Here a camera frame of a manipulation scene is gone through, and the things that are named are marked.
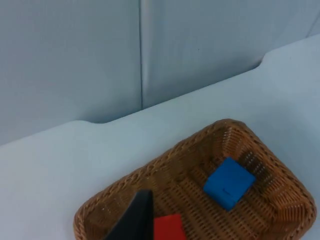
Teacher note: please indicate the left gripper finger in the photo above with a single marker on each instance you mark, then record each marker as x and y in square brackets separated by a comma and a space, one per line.
[137, 220]

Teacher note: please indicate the red cube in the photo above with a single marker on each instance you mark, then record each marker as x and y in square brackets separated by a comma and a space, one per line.
[168, 227]

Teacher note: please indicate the blue cube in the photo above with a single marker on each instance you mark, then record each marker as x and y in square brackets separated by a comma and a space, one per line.
[228, 183]

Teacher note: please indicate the pale brown wicker basket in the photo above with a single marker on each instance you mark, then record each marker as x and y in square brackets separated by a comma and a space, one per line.
[200, 200]

